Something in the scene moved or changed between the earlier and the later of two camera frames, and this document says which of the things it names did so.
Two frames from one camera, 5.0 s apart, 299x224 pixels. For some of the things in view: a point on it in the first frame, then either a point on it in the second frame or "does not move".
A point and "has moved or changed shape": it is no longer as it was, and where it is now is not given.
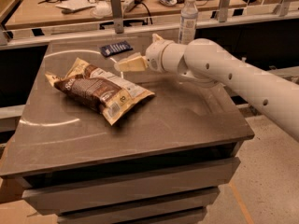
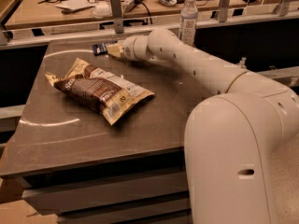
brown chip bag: [95, 86] does not move
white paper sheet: [76, 4] does not move
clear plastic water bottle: [188, 20] does not move
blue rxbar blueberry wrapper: [116, 49] has moved or changed shape
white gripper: [154, 57] -> [128, 51]
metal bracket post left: [117, 12] does not move
